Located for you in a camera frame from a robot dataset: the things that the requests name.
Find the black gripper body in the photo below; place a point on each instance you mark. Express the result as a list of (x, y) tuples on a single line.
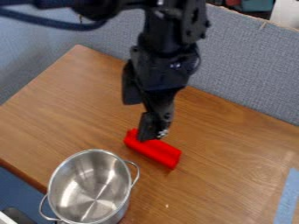
[(156, 76)]

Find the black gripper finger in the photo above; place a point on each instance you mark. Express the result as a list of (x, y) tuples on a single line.
[(149, 127), (166, 124)]

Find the red plastic block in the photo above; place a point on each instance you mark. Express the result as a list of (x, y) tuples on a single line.
[(156, 149)]

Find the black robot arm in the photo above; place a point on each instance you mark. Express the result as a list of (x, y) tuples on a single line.
[(174, 22)]

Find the dark object bottom left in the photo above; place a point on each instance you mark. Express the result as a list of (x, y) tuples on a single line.
[(18, 216)]

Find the grey fabric divider panel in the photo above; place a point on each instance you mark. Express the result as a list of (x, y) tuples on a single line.
[(250, 63)]

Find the blue tape strip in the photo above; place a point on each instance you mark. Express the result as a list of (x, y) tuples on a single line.
[(285, 213)]

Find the metal pot with handles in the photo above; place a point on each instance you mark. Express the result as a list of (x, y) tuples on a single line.
[(90, 188)]

